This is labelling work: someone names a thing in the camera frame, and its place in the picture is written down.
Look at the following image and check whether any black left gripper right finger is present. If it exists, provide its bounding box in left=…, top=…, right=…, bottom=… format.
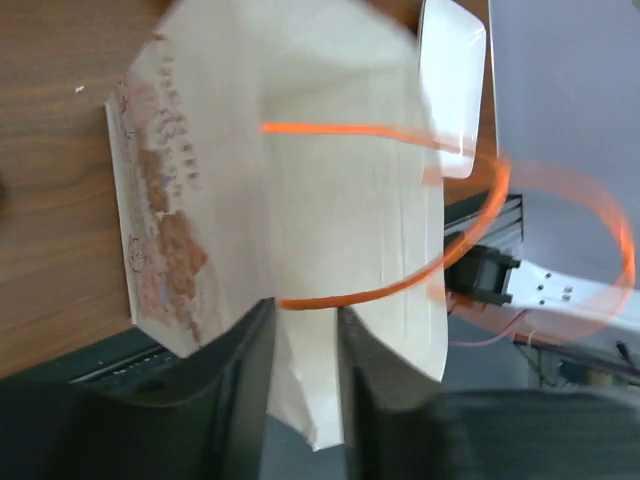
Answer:
left=337, top=307, right=450, bottom=479

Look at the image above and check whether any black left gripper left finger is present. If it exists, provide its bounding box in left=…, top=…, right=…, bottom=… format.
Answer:
left=89, top=299, right=276, bottom=479

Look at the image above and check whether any cream paper takeout bag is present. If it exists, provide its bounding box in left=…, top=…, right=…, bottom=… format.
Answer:
left=105, top=1, right=470, bottom=450

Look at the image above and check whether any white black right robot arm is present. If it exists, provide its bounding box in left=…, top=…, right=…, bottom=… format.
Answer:
left=444, top=245, right=639, bottom=334

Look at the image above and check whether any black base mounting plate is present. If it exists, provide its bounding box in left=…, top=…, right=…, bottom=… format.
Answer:
left=1, top=329, right=180, bottom=397

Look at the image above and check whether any white rectangular plate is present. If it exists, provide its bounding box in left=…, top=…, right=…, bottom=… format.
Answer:
left=418, top=0, right=487, bottom=179

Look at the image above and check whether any aluminium frame rail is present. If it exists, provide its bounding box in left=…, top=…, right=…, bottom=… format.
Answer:
left=444, top=193, right=524, bottom=256

